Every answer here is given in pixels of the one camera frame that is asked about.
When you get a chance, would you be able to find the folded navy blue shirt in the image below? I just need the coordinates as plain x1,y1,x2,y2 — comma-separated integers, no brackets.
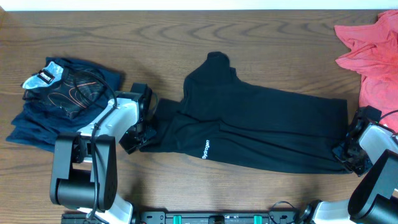
6,57,122,152

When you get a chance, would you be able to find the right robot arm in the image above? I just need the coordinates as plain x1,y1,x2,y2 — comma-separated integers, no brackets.
296,106,397,223

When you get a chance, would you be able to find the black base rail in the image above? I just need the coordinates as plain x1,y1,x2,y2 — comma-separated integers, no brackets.
60,201,313,224

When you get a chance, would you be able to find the left black cable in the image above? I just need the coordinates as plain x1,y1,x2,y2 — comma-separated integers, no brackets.
73,70,119,222

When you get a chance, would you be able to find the coral red shirt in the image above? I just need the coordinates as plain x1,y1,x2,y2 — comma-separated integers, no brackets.
335,10,397,131

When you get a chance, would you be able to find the black t-shirt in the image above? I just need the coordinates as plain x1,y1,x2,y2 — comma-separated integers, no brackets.
143,52,348,174

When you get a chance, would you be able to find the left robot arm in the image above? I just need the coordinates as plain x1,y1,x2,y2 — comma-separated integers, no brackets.
50,89,155,223

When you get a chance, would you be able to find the folded black patterned shirt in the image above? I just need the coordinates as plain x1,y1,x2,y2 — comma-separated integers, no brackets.
21,60,107,118

